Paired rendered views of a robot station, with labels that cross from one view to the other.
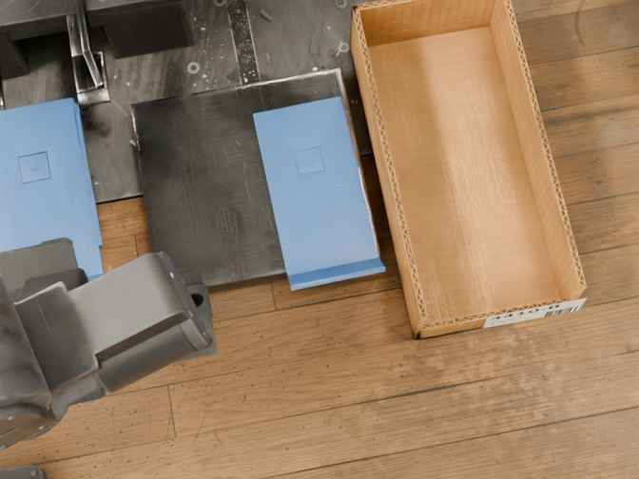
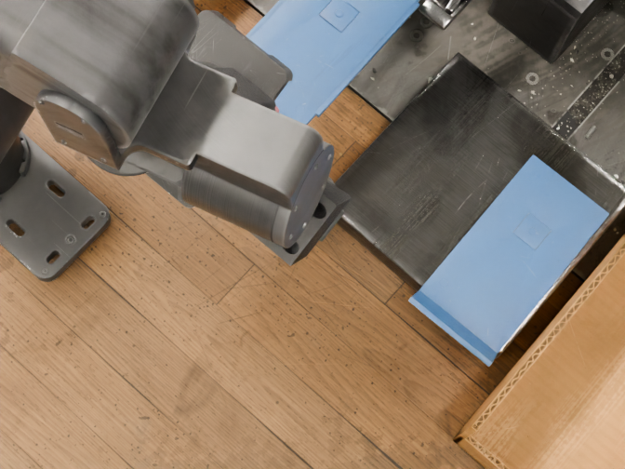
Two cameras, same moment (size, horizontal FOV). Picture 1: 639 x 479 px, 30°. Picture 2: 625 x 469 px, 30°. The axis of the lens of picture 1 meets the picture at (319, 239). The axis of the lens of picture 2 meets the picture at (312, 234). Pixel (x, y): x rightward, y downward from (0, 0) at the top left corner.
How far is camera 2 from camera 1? 0.09 m
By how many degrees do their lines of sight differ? 12
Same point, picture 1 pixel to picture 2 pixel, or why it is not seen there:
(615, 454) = not seen: outside the picture
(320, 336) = (392, 358)
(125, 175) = (398, 96)
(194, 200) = (421, 164)
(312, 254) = (454, 295)
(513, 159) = not seen: outside the picture
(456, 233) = (574, 406)
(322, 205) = (502, 272)
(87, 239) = (313, 100)
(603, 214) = not seen: outside the picture
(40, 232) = (290, 60)
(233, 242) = (411, 223)
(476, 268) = (558, 447)
